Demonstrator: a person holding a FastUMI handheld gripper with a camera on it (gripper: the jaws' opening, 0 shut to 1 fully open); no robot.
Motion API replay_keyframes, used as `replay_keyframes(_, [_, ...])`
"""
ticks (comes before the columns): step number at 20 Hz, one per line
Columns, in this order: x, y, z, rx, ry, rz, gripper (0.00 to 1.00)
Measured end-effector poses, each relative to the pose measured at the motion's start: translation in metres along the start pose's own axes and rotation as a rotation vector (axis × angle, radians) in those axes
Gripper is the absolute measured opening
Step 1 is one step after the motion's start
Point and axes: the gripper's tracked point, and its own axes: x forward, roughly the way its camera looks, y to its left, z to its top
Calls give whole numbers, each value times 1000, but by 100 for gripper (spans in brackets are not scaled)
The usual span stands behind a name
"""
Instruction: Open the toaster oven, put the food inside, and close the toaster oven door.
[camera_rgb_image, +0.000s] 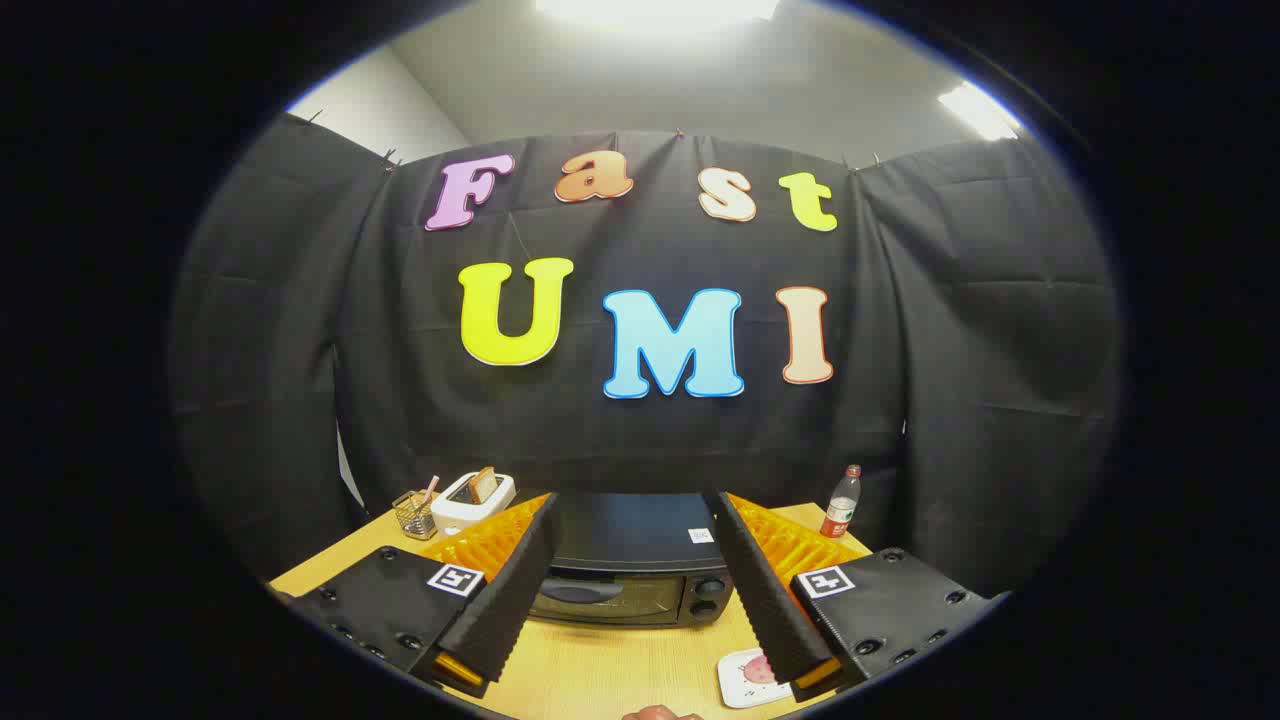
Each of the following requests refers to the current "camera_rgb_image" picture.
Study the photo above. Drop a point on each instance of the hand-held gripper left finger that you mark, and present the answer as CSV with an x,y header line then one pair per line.
x,y
510,590

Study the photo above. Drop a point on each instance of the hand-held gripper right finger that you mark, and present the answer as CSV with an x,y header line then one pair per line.
x,y
765,590

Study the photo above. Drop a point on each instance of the pink ham slice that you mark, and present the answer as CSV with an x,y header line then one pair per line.
x,y
758,670

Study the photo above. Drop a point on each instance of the white food tray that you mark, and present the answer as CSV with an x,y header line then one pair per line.
x,y
735,685

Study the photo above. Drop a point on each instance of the glass toaster oven door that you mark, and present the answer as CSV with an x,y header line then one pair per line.
x,y
640,600

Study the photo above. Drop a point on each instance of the black toaster oven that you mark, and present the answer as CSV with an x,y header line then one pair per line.
x,y
630,530

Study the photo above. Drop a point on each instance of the black oven knob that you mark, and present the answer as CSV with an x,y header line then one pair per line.
x,y
711,586
703,607

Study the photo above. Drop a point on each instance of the white toaster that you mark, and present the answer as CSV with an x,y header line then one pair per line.
x,y
470,515

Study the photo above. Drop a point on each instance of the toasted bread slice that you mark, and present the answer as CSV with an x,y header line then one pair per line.
x,y
485,485

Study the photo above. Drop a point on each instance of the clear water bottle red label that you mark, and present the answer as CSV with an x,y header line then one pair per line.
x,y
841,505

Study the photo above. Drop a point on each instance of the pink stick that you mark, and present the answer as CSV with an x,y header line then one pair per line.
x,y
431,489

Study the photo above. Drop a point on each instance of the black backdrop cloth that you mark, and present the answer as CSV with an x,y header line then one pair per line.
x,y
650,450

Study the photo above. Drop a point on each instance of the ceiling light panel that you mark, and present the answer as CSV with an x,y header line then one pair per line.
x,y
655,8
978,110

